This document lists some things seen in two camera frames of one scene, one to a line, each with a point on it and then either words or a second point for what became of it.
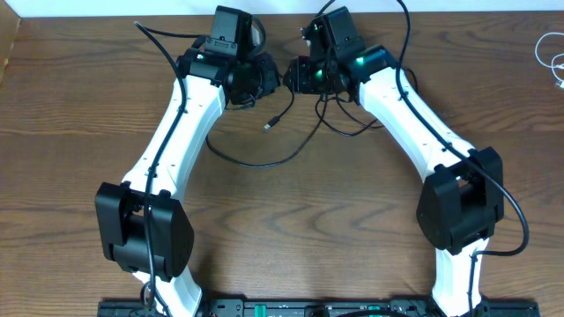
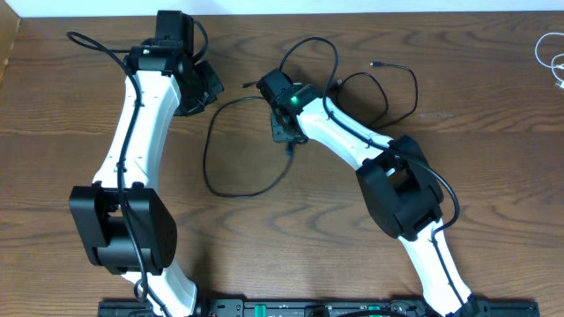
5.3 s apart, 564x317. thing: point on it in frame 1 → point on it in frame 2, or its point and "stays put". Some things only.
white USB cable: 559,82 stays put
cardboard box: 10,22 stays put
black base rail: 320,308 stays put
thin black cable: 282,160 → 290,151
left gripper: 272,77 → 216,87
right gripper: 300,67 → 278,133
